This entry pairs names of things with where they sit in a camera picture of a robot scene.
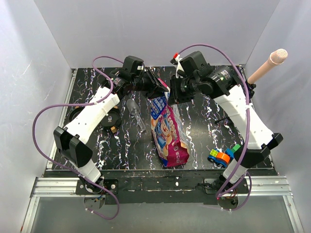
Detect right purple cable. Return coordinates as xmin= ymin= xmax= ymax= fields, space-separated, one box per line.
xmin=177 ymin=43 xmax=253 ymax=211

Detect pink microphone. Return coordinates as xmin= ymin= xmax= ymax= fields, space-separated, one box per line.
xmin=247 ymin=49 xmax=288 ymax=84

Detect clear plastic scoop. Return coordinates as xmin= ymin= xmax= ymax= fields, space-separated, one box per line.
xmin=126 ymin=99 xmax=146 ymax=133

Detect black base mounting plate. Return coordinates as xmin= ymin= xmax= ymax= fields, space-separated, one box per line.
xmin=43 ymin=169 xmax=276 ymax=205

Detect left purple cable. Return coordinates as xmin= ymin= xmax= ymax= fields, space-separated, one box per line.
xmin=33 ymin=56 xmax=140 ymax=220

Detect right black pet bowl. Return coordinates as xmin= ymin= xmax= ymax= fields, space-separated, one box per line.
xmin=100 ymin=108 xmax=121 ymax=133

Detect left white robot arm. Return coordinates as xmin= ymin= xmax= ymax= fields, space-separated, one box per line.
xmin=53 ymin=56 xmax=169 ymax=194

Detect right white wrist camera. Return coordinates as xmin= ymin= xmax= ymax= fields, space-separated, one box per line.
xmin=170 ymin=53 xmax=186 ymax=78

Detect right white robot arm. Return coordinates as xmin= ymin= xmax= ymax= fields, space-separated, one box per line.
xmin=169 ymin=51 xmax=283 ymax=193

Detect black microphone tripod stand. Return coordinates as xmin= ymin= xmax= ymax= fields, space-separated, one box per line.
xmin=214 ymin=79 xmax=257 ymax=125

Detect aluminium rail frame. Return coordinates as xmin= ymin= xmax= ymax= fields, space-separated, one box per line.
xmin=20 ymin=69 xmax=304 ymax=233

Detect pink cat food bag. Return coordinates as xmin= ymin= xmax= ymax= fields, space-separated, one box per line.
xmin=151 ymin=91 xmax=190 ymax=167

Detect purple cable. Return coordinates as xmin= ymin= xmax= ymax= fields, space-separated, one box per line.
xmin=177 ymin=43 xmax=253 ymax=211
xmin=33 ymin=56 xmax=140 ymax=220

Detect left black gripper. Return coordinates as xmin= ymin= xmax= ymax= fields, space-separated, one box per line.
xmin=132 ymin=70 xmax=169 ymax=100

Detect black pet bowl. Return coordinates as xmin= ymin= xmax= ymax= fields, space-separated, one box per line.
xmin=69 ymin=107 xmax=84 ymax=122
xmin=100 ymin=108 xmax=121 ymax=133

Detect left black pet bowl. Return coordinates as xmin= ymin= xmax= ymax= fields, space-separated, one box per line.
xmin=69 ymin=107 xmax=84 ymax=122

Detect colourful toy block car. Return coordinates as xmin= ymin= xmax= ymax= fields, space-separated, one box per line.
xmin=207 ymin=144 xmax=241 ymax=168

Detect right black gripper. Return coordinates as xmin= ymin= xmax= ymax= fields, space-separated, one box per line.
xmin=167 ymin=74 xmax=200 ymax=106

